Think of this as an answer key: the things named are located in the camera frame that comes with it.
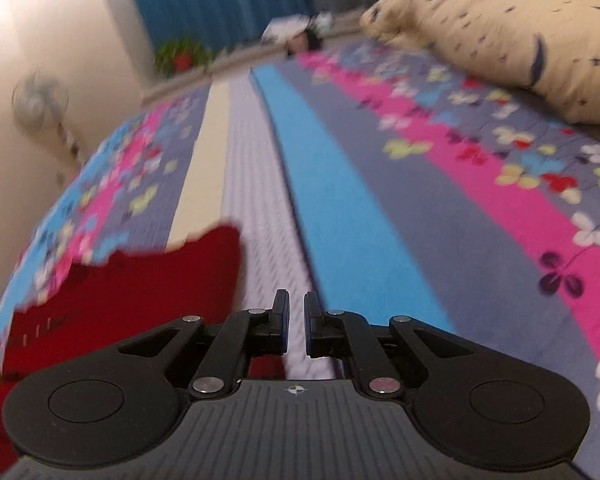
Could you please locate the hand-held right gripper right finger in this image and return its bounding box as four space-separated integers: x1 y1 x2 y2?
304 291 481 396

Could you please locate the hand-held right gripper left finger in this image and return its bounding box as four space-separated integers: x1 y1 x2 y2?
112 289 292 398

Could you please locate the red knit sweater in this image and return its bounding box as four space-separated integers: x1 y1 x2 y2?
0 225 287 476

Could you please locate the white clothes pile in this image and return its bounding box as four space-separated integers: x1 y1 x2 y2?
262 16 311 43

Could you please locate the floral striped bed sheet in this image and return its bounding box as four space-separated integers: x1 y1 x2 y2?
0 40 600 461

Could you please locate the dark cloth with pink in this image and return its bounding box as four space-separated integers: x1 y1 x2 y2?
285 30 326 56

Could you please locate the potted green plant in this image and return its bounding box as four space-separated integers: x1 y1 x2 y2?
154 40 213 78

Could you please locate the white standing fan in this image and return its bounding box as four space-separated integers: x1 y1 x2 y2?
11 71 88 166

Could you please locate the blue curtain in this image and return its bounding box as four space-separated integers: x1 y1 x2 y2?
122 0 311 61

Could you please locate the cream star print pillow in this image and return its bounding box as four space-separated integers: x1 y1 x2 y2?
360 0 600 126

